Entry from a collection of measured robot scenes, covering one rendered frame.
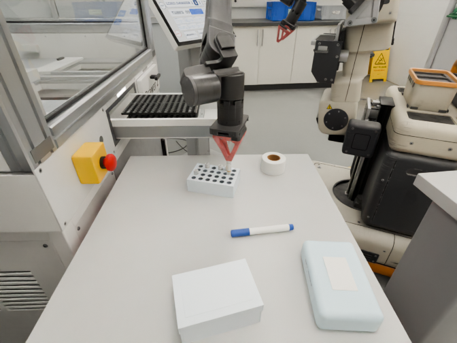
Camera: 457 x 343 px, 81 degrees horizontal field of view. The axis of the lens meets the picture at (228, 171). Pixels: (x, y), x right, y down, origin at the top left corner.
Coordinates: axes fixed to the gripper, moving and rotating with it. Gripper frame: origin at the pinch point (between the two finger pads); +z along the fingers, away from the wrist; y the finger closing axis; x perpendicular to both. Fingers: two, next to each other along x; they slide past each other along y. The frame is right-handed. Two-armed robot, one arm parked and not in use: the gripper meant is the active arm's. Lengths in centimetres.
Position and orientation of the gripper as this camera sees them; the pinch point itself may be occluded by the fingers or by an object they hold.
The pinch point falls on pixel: (229, 156)
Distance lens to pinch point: 64.5
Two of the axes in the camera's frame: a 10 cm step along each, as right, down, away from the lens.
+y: -2.8, 5.2, -8.1
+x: 9.6, 1.6, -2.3
